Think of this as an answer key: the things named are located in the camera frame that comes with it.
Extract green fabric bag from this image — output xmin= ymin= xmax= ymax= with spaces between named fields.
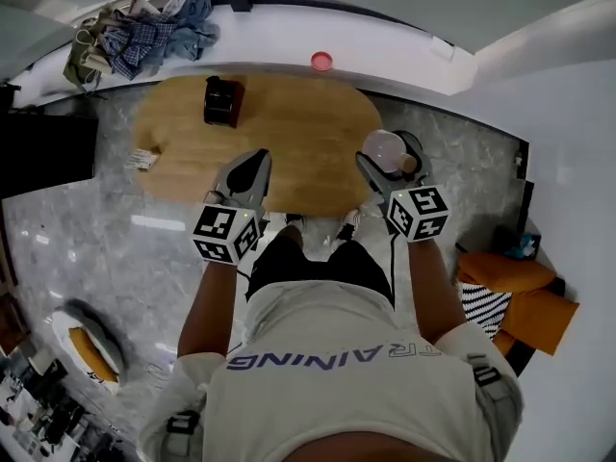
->
xmin=62 ymin=5 xmax=117 ymax=96

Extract black and white striped cushion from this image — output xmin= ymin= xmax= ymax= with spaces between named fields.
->
xmin=459 ymin=280 xmax=514 ymax=341

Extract grey shoulder strap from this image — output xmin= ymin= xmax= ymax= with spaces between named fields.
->
xmin=466 ymin=352 xmax=525 ymax=451
xmin=163 ymin=409 xmax=203 ymax=462

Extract black cabinet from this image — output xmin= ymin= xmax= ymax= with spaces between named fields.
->
xmin=0 ymin=108 xmax=100 ymax=201

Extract grey right shoulder strap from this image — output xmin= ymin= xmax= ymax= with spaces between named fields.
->
xmin=466 ymin=352 xmax=525 ymax=451

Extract dark wooden-edged counter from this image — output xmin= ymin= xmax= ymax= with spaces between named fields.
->
xmin=0 ymin=194 xmax=25 ymax=350

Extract grey left shoulder strap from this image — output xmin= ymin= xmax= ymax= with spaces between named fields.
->
xmin=163 ymin=409 xmax=203 ymax=462

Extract person's white t-shirt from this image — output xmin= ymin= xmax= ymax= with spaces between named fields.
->
xmin=139 ymin=281 xmax=525 ymax=462

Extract blue denim garment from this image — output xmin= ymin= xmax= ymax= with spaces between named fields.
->
xmin=162 ymin=0 xmax=221 ymax=62

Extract person's black shorts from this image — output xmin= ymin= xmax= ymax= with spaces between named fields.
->
xmin=247 ymin=233 xmax=394 ymax=308

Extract person's right white shoe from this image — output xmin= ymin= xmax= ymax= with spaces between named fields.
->
xmin=331 ymin=208 xmax=362 ymax=245

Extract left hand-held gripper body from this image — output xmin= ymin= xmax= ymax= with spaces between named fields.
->
xmin=192 ymin=189 xmax=270 ymax=266

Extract person's left forearm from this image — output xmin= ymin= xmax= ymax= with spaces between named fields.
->
xmin=177 ymin=257 xmax=240 ymax=358

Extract wooden coffee table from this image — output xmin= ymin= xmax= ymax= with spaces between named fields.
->
xmin=132 ymin=73 xmax=384 ymax=218

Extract white and orange pet bed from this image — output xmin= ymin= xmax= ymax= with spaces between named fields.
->
xmin=51 ymin=298 xmax=131 ymax=397

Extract cluttered work desk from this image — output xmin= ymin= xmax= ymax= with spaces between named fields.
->
xmin=0 ymin=344 xmax=124 ymax=462

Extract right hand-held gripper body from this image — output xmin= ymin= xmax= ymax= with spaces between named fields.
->
xmin=377 ymin=175 xmax=452 ymax=244

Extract plaid shirt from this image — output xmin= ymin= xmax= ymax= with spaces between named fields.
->
xmin=98 ymin=10 xmax=180 ymax=81

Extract white printed card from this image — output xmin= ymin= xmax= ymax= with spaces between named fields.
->
xmin=123 ymin=147 xmax=160 ymax=171

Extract person's left white shoe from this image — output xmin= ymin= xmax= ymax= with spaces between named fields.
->
xmin=283 ymin=213 xmax=307 ymax=240

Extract person's right forearm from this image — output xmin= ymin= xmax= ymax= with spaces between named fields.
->
xmin=406 ymin=241 xmax=466 ymax=346

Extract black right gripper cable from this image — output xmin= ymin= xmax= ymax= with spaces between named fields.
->
xmin=388 ymin=233 xmax=398 ymax=313

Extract small black box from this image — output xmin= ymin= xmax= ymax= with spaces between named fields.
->
xmin=203 ymin=75 xmax=245 ymax=129

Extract person's white shoe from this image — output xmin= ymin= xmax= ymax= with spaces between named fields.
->
xmin=331 ymin=208 xmax=362 ymax=245
xmin=283 ymin=213 xmax=307 ymax=240

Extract orange cushion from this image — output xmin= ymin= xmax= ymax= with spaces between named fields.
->
xmin=456 ymin=251 xmax=559 ymax=294
xmin=490 ymin=286 xmax=581 ymax=358

